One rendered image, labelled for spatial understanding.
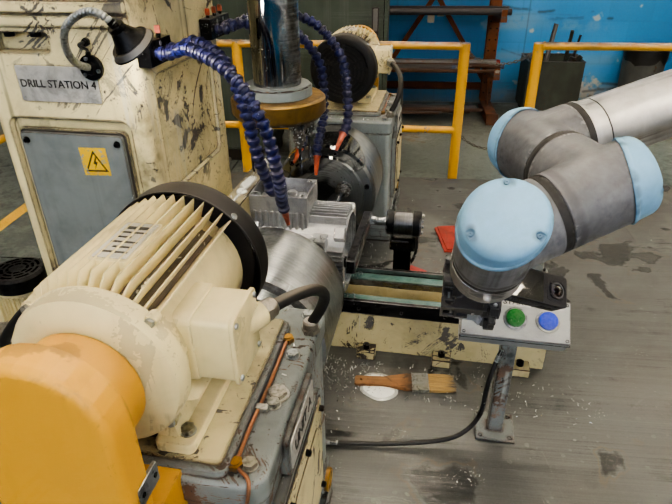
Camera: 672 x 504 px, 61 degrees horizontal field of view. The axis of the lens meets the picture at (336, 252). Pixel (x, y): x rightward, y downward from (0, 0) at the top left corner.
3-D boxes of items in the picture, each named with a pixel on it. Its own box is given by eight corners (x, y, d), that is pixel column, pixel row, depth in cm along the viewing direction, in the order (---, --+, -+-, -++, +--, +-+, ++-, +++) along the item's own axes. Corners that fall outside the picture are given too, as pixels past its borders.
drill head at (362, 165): (269, 250, 142) (261, 154, 129) (307, 186, 177) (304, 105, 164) (369, 259, 138) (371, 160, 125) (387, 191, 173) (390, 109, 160)
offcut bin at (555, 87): (566, 106, 581) (582, 19, 540) (578, 119, 540) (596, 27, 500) (513, 105, 586) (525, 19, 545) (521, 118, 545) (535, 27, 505)
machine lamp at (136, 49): (41, 96, 86) (17, 6, 79) (84, 79, 95) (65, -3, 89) (153, 101, 83) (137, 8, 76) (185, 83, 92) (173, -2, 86)
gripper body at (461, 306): (442, 269, 86) (447, 239, 74) (502, 274, 84) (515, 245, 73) (438, 319, 83) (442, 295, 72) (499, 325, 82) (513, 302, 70)
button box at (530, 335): (457, 340, 96) (459, 333, 91) (459, 300, 99) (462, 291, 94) (563, 352, 93) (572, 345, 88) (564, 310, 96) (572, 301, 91)
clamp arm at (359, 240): (361, 222, 136) (342, 273, 114) (361, 210, 135) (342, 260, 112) (375, 223, 136) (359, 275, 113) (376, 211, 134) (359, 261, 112)
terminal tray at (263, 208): (250, 227, 118) (247, 195, 115) (265, 205, 127) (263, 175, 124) (307, 231, 116) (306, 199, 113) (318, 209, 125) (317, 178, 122)
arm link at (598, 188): (602, 114, 65) (504, 157, 65) (677, 147, 56) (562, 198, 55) (608, 184, 70) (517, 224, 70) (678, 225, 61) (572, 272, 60)
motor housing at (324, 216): (250, 299, 122) (242, 220, 113) (275, 255, 138) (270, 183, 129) (342, 309, 119) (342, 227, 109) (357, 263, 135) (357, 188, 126)
